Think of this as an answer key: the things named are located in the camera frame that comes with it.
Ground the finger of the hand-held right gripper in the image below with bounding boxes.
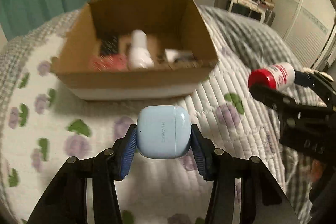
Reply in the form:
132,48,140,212
294,68,336,109
251,84,334,115

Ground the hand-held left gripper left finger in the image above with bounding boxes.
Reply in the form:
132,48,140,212
25,124,137,224

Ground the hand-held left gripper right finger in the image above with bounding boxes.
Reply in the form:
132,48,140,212
190,124,300,224

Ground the red and white bottle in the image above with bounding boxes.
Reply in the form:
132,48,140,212
248,62,296,93

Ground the light blue earbud case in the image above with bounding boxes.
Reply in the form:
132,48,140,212
136,105,192,159

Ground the cardboard box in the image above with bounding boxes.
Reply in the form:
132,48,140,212
50,0,219,101

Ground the pink patterned packet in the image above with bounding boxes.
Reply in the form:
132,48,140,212
89,53,129,72

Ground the white square adapter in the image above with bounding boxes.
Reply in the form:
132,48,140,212
164,49,184,63

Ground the black box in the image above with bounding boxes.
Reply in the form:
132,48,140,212
98,36,120,56

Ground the dark suitcase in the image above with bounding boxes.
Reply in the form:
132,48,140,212
264,10,276,28

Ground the white slatted wardrobe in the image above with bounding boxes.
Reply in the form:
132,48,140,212
270,0,336,67

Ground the white floral quilt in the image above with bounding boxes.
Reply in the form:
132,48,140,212
0,32,315,224

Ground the floral quilted bedspread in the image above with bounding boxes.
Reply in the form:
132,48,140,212
0,5,336,224

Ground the white dressing table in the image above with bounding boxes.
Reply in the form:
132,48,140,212
215,0,275,22

